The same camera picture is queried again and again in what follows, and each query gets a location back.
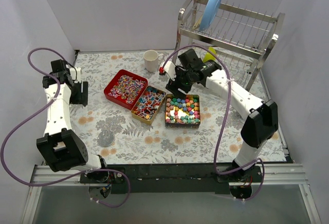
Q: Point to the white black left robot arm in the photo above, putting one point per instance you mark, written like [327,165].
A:
[60,146]

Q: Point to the light blue plate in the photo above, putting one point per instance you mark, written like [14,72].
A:
[209,14]

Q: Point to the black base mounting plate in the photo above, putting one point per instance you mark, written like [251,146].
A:
[175,178]

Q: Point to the red tin of swirl lollipops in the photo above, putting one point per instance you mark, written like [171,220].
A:
[125,88]

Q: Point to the white ceramic mug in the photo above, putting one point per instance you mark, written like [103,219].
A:
[151,60]

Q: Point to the yellow green bowl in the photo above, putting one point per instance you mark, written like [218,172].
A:
[210,56]

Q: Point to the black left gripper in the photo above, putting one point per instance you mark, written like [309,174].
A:
[80,93]

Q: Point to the aluminium table edge rail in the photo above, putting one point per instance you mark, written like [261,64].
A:
[270,174]

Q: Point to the stainless steel dish rack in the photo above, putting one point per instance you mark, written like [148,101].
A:
[242,38]

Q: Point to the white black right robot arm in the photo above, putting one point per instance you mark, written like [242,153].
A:
[260,117]

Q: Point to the gold tin of star candies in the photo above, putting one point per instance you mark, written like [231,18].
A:
[182,113]

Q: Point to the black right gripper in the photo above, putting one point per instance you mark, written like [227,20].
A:
[178,88]

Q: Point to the gold tin of ball lollipops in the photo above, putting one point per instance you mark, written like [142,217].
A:
[148,105]

